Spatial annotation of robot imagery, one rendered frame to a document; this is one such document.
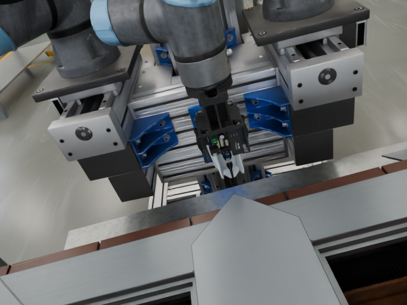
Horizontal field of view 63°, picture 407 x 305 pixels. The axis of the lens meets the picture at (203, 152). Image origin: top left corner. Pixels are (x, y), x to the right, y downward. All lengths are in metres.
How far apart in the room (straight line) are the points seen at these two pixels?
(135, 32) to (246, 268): 0.37
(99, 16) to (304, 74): 0.37
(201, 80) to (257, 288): 0.29
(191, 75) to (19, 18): 0.35
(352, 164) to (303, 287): 0.48
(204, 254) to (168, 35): 0.33
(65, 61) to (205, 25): 0.44
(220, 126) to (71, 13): 0.43
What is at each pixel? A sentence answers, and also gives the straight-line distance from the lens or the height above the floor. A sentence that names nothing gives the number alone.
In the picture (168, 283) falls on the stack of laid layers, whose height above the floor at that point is 0.84.
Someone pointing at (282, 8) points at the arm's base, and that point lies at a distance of 0.76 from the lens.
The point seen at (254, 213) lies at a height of 0.85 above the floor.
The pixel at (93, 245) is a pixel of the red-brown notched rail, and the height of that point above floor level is 0.83.
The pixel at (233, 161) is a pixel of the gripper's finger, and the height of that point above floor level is 0.90.
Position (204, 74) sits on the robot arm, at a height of 1.10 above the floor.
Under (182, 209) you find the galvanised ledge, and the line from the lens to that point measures 0.86.
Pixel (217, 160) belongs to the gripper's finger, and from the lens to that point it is 0.56.
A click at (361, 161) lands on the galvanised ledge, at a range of 0.91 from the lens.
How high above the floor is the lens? 1.28
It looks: 37 degrees down
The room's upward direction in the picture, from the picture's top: 17 degrees counter-clockwise
